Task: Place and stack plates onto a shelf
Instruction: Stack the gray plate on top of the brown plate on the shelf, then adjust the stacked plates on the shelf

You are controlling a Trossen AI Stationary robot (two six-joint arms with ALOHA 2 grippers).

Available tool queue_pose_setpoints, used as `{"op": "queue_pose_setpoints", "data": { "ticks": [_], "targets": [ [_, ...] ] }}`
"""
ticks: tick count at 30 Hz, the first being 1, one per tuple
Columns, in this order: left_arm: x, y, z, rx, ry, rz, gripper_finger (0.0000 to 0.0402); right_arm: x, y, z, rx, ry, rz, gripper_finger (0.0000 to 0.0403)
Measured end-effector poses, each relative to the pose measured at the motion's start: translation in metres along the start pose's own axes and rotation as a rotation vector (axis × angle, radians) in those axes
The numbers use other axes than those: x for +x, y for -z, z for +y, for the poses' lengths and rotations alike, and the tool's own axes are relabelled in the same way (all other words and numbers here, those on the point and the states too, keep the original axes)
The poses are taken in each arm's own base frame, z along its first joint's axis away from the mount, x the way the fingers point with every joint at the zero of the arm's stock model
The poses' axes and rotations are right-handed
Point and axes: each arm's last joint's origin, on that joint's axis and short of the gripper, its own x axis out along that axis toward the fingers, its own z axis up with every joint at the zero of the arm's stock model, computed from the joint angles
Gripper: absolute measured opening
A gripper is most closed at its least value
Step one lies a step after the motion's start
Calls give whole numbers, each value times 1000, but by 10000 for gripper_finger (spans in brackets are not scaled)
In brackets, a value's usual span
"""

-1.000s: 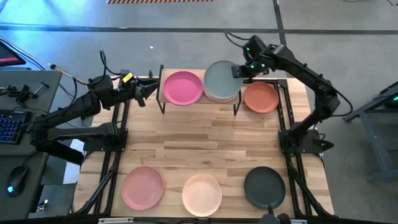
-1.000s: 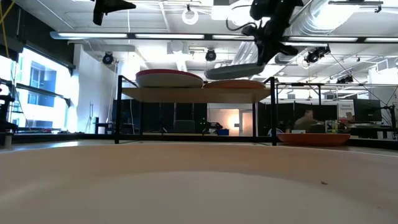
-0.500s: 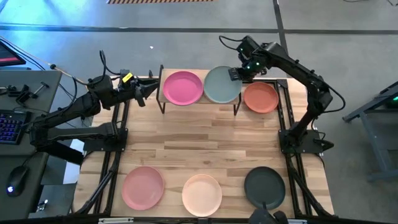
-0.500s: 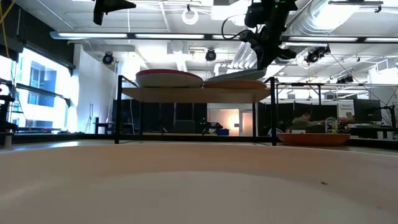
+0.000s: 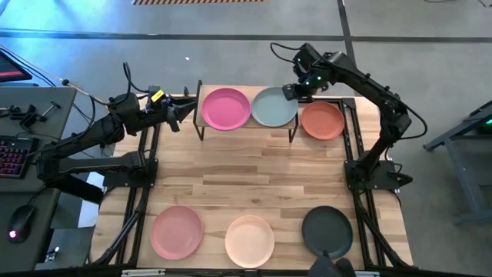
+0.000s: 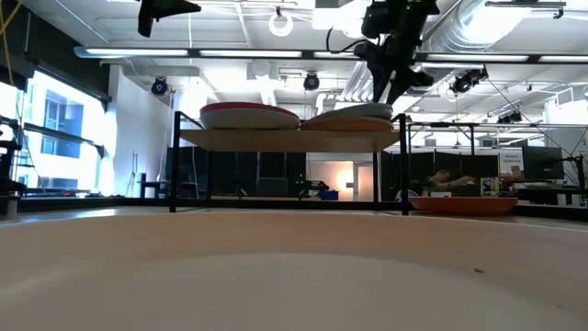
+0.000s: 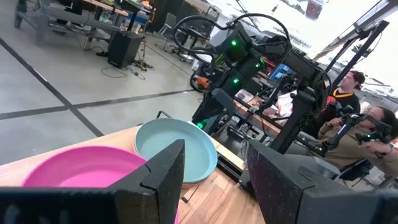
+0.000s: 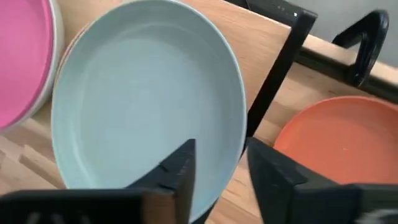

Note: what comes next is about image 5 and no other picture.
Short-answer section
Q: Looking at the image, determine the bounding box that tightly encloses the white paper sheet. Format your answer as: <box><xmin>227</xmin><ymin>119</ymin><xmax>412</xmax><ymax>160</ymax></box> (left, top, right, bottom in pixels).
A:
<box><xmin>78</xmin><ymin>171</ymin><xmax>108</xmax><ymax>229</ymax></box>

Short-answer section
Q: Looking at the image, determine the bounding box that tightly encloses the workbench with blue-grey legs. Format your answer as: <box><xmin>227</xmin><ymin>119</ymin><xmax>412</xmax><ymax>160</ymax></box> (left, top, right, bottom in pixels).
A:
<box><xmin>422</xmin><ymin>99</ymin><xmax>492</xmax><ymax>225</ymax></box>

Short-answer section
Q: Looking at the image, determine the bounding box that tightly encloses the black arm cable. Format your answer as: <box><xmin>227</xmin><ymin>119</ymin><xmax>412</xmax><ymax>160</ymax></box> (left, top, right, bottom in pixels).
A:
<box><xmin>87</xmin><ymin>61</ymin><xmax>155</xmax><ymax>116</ymax></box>
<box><xmin>270</xmin><ymin>41</ymin><xmax>304</xmax><ymax>65</ymax></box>

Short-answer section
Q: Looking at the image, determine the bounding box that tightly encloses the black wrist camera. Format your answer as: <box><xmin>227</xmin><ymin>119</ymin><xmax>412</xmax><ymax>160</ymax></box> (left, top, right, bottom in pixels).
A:
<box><xmin>294</xmin><ymin>42</ymin><xmax>322</xmax><ymax>72</ymax></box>
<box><xmin>148</xmin><ymin>85</ymin><xmax>167</xmax><ymax>104</ymax></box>

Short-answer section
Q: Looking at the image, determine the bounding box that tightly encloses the grey-green plate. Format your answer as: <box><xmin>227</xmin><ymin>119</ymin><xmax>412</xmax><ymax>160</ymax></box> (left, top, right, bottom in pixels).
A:
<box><xmin>251</xmin><ymin>86</ymin><xmax>299</xmax><ymax>128</ymax></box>

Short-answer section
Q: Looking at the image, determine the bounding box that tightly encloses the grey side desk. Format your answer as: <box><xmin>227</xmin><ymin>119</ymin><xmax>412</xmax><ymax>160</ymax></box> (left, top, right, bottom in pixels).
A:
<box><xmin>0</xmin><ymin>86</ymin><xmax>78</xmax><ymax>193</ymax></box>

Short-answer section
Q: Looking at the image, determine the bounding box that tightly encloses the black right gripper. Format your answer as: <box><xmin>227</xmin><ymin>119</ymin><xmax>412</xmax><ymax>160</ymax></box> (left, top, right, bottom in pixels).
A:
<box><xmin>283</xmin><ymin>67</ymin><xmax>332</xmax><ymax>102</ymax></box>

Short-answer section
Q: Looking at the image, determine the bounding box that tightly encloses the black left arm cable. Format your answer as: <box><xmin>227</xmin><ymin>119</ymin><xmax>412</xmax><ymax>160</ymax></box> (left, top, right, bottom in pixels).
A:
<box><xmin>87</xmin><ymin>61</ymin><xmax>155</xmax><ymax>116</ymax></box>

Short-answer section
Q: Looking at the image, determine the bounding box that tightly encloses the wooden shelf black metal frame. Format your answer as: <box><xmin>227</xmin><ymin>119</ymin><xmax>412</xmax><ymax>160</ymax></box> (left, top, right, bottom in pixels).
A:
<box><xmin>193</xmin><ymin>79</ymin><xmax>300</xmax><ymax>144</ymax></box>

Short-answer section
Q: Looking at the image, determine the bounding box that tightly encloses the black aluminium table frame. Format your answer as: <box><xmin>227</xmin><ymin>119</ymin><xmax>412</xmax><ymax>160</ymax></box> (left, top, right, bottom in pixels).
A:
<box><xmin>88</xmin><ymin>86</ymin><xmax>414</xmax><ymax>270</ymax></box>

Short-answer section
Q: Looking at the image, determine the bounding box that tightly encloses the black computer mouse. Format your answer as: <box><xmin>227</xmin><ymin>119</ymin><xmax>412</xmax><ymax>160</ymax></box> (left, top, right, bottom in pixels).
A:
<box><xmin>6</xmin><ymin>205</ymin><xmax>36</xmax><ymax>244</ymax></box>

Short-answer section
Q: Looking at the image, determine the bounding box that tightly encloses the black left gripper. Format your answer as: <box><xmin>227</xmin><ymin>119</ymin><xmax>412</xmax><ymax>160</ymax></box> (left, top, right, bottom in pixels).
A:
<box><xmin>144</xmin><ymin>95</ymin><xmax>197</xmax><ymax>134</ymax></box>

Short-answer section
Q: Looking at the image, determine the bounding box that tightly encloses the salmon pink plate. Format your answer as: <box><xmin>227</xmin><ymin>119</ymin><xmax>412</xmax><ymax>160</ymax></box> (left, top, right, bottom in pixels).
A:
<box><xmin>150</xmin><ymin>205</ymin><xmax>204</xmax><ymax>261</ymax></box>

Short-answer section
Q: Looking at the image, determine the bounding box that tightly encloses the terracotta orange plate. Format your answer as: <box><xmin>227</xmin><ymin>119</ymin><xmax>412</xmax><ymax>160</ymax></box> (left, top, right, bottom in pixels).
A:
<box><xmin>301</xmin><ymin>101</ymin><xmax>346</xmax><ymax>141</ymax></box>

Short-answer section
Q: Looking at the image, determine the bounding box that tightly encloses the black flat bar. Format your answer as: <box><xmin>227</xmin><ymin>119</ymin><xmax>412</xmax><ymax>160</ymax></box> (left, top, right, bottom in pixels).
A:
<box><xmin>45</xmin><ymin>175</ymin><xmax>105</xmax><ymax>205</ymax></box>

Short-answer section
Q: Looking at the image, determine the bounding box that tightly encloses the black backlit keyboard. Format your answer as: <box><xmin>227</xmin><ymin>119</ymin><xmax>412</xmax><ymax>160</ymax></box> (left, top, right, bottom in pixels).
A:
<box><xmin>0</xmin><ymin>135</ymin><xmax>39</xmax><ymax>180</ymax></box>

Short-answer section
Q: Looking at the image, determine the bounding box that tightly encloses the yellow cable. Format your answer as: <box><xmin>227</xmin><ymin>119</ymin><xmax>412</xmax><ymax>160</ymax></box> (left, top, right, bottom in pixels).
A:
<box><xmin>61</xmin><ymin>78</ymin><xmax>112</xmax><ymax>107</ymax></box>

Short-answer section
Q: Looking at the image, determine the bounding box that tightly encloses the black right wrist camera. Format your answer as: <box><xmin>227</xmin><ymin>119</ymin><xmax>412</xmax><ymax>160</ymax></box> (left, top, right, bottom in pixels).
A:
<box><xmin>294</xmin><ymin>42</ymin><xmax>322</xmax><ymax>72</ymax></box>

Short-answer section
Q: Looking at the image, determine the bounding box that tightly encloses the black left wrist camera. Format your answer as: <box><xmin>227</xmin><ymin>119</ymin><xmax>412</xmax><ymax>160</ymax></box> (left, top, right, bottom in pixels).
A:
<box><xmin>148</xmin><ymin>85</ymin><xmax>167</xmax><ymax>104</ymax></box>

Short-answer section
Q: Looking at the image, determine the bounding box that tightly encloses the pale cream plate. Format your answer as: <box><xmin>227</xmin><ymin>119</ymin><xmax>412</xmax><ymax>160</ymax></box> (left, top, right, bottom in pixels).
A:
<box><xmin>224</xmin><ymin>215</ymin><xmax>276</xmax><ymax>269</ymax></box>

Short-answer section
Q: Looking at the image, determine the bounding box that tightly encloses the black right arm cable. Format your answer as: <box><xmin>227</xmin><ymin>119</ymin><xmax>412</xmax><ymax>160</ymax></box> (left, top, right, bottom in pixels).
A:
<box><xmin>270</xmin><ymin>41</ymin><xmax>304</xmax><ymax>65</ymax></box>

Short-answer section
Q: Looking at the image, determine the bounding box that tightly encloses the magenta plate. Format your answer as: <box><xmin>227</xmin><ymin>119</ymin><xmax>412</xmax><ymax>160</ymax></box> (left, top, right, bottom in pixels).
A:
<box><xmin>201</xmin><ymin>87</ymin><xmax>252</xmax><ymax>132</ymax></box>

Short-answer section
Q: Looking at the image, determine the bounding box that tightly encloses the computer monitor red screen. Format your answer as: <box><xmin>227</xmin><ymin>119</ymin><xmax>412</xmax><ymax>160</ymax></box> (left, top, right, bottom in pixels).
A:
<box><xmin>0</xmin><ymin>49</ymin><xmax>33</xmax><ymax>84</ymax></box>

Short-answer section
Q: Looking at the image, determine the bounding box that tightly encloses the black clamp tool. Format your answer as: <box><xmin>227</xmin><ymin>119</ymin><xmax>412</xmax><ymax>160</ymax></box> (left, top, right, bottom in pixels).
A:
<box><xmin>7</xmin><ymin>100</ymin><xmax>62</xmax><ymax>131</ymax></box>

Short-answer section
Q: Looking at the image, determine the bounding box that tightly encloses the dark green plate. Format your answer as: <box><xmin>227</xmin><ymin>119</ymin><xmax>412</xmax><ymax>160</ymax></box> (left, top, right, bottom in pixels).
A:
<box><xmin>301</xmin><ymin>205</ymin><xmax>354</xmax><ymax>261</ymax></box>

